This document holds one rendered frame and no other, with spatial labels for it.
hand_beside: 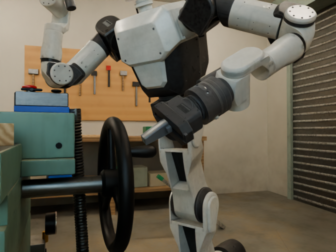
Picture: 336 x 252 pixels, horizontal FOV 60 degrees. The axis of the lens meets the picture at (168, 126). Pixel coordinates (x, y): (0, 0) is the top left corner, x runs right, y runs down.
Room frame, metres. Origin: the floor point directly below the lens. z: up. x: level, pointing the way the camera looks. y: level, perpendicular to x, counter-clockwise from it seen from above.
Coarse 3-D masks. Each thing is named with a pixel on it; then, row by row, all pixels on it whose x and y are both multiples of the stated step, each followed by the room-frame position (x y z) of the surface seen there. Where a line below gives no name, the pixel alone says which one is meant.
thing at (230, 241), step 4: (228, 240) 1.50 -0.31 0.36; (232, 240) 1.50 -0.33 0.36; (236, 240) 1.51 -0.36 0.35; (220, 244) 1.46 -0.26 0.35; (224, 244) 1.45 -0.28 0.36; (228, 244) 1.45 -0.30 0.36; (232, 244) 1.46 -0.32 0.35; (236, 244) 1.47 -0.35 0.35; (240, 244) 1.49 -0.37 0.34; (216, 248) 1.44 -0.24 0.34; (220, 248) 1.42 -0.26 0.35; (224, 248) 1.41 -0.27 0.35; (228, 248) 1.42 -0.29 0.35; (232, 248) 1.43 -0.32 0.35; (236, 248) 1.45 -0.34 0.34; (240, 248) 1.47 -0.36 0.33; (244, 248) 1.50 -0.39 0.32
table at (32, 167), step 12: (0, 156) 0.33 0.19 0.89; (12, 156) 0.42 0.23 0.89; (0, 168) 0.33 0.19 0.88; (12, 168) 0.43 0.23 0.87; (24, 168) 0.53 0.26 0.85; (36, 168) 0.54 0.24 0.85; (48, 168) 0.55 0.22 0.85; (60, 168) 0.55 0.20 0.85; (72, 168) 0.56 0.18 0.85; (0, 180) 0.33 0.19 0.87; (12, 180) 0.43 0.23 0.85; (0, 192) 0.33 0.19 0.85
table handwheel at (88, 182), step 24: (120, 120) 0.59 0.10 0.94; (120, 144) 0.53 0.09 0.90; (120, 168) 0.51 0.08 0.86; (24, 192) 0.56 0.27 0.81; (48, 192) 0.57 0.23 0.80; (72, 192) 0.59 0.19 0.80; (96, 192) 0.62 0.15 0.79; (120, 192) 0.50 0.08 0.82; (120, 216) 0.50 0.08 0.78; (120, 240) 0.52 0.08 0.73
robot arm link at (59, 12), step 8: (40, 0) 1.00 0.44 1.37; (48, 0) 0.99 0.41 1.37; (56, 0) 1.00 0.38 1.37; (64, 0) 1.04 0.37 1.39; (72, 0) 1.04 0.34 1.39; (48, 8) 1.01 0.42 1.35; (56, 8) 1.02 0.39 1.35; (64, 8) 1.06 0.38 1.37; (72, 8) 1.05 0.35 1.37; (56, 16) 1.08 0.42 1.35
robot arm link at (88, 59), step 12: (84, 48) 1.09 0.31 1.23; (96, 48) 1.09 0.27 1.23; (72, 60) 1.06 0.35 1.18; (84, 60) 1.07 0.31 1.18; (96, 60) 1.10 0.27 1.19; (60, 72) 1.00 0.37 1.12; (72, 72) 1.03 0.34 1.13; (84, 72) 1.07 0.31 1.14; (60, 84) 1.01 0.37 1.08; (72, 84) 1.03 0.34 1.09
